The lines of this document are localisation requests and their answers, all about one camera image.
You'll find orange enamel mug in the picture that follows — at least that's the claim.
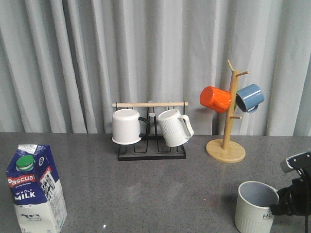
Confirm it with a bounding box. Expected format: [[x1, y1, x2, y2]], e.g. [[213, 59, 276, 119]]
[[200, 86, 231, 113]]

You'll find white mug black handle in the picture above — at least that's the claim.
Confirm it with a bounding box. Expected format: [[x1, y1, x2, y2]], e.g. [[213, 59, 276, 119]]
[[112, 109, 150, 145]]

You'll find black wire mug rack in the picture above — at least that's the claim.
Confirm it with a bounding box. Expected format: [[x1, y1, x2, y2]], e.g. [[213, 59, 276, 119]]
[[112, 100, 189, 161]]

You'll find blue enamel mug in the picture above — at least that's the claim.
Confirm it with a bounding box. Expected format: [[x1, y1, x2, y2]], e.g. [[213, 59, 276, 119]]
[[236, 84, 264, 113]]

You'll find grey curtain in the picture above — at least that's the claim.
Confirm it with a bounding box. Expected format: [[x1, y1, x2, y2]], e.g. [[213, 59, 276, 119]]
[[0, 0, 311, 136]]

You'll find wooden mug tree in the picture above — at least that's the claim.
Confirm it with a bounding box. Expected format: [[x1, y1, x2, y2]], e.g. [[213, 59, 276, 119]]
[[205, 60, 249, 163]]

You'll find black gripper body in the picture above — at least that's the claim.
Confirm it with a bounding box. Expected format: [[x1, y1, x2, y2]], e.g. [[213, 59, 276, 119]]
[[269, 168, 311, 216]]

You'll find white ribbed mug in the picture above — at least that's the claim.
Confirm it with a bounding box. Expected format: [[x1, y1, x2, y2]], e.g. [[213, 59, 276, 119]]
[[157, 109, 194, 147]]

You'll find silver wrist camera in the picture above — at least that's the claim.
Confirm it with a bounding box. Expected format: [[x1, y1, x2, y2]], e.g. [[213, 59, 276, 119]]
[[280, 152, 311, 174]]

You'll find blue white milk carton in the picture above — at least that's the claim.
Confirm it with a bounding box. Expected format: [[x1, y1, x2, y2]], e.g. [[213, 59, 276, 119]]
[[6, 144, 67, 233]]

